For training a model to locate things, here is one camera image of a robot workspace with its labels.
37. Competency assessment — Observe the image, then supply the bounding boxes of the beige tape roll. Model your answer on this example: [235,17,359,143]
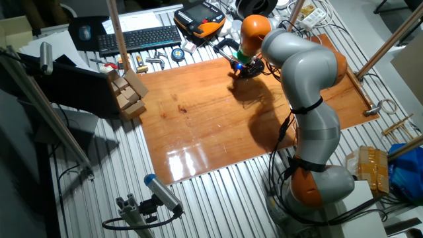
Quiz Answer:
[379,98,399,116]

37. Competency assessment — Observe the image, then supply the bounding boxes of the black flat panel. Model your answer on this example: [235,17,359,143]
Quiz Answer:
[16,52,120,119]

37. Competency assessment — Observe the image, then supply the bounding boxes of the small cardboard box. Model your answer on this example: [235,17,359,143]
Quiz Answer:
[120,86,141,104]
[120,100,147,120]
[112,76,130,92]

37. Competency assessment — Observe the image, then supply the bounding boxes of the red handled tool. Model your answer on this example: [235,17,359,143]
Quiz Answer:
[89,58,119,70]

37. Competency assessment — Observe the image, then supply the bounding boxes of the white paper stack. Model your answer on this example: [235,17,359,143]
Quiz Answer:
[19,30,96,72]

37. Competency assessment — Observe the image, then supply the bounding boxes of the taped cardboard parcel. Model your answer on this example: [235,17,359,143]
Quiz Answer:
[345,146,391,198]

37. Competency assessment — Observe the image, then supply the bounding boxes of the blue round tape measure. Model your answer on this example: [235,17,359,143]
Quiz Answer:
[171,48,186,63]

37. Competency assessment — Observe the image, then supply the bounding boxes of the black mouse pad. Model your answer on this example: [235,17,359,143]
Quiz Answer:
[67,15,112,52]

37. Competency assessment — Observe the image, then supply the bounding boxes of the white rounded plastic object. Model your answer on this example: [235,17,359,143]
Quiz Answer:
[217,19,234,37]

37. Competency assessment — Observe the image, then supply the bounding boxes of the black orange teach pendant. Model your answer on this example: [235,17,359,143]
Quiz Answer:
[173,1,227,44]

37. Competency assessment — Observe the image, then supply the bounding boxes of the black camera cable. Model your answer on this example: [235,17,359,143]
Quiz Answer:
[101,206,184,231]

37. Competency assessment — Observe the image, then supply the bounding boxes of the wooden sticks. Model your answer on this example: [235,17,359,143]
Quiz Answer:
[381,113,416,143]

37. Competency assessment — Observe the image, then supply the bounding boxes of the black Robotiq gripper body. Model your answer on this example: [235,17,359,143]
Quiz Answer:
[230,59,252,75]

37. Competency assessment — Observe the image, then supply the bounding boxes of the silver camera blue end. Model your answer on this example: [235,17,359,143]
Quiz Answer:
[143,173,184,214]

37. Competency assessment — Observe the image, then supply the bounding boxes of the wooden post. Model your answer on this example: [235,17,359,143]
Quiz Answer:
[356,1,423,79]
[106,0,132,72]
[387,134,423,163]
[287,0,307,32]

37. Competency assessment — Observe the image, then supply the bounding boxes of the black C-clamp steel screw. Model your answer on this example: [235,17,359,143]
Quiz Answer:
[206,38,241,63]

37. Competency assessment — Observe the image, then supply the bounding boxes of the white paper sheets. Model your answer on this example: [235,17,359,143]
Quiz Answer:
[101,11,163,35]

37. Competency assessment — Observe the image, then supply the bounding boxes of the black round spool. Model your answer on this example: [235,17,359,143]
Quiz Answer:
[235,0,278,20]

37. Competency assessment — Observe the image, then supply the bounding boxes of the cardboard flap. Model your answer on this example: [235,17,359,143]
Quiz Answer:
[124,68,150,99]

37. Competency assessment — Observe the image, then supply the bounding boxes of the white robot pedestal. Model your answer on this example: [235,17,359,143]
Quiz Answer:
[333,180,388,238]

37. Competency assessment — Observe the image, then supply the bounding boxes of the blue plastic bag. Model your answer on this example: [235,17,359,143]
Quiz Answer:
[388,142,423,203]

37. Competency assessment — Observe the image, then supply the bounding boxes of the black camera bracket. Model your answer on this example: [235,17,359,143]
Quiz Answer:
[138,194,160,224]

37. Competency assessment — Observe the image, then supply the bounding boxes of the white power strip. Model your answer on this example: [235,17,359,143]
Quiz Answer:
[299,7,328,31]

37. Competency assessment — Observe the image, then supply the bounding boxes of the small white card box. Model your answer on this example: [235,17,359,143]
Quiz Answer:
[181,40,198,54]

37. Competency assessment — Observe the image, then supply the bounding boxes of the bent metal pipe fitting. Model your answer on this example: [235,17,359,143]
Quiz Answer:
[145,56,165,70]

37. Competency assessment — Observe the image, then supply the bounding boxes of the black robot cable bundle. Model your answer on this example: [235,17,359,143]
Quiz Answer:
[267,18,387,227]

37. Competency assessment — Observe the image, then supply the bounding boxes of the glossy wooden board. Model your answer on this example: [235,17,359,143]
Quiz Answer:
[136,32,380,186]

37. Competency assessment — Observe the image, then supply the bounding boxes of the dark computer mouse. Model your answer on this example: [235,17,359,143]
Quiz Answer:
[78,24,92,42]

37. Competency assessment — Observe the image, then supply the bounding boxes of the aluminium frame bar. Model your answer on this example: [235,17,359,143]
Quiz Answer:
[0,46,95,179]

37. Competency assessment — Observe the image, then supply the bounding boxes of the beige cardboard box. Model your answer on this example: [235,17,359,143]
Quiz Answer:
[0,15,34,52]

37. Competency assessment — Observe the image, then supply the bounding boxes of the aluminium profile piece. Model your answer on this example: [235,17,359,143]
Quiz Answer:
[115,193,156,238]

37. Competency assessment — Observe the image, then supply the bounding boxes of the green wrist flange adapter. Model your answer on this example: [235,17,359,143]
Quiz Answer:
[231,49,252,65]

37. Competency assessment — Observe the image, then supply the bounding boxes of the silver metal clamp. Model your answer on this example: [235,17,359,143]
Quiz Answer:
[363,100,383,117]

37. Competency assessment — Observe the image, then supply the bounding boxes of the grey cardboard sheet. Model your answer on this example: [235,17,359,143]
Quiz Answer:
[391,39,423,106]

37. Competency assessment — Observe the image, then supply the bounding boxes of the black computer keyboard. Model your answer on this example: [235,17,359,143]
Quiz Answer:
[96,24,182,58]

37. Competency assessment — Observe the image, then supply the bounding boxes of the wooden edge batten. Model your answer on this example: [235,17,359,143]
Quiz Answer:
[346,71,374,112]

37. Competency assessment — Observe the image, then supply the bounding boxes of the brass fitting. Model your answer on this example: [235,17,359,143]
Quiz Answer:
[135,55,149,74]

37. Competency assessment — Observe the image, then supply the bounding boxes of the clear jar white lid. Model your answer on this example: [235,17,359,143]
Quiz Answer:
[231,19,244,41]

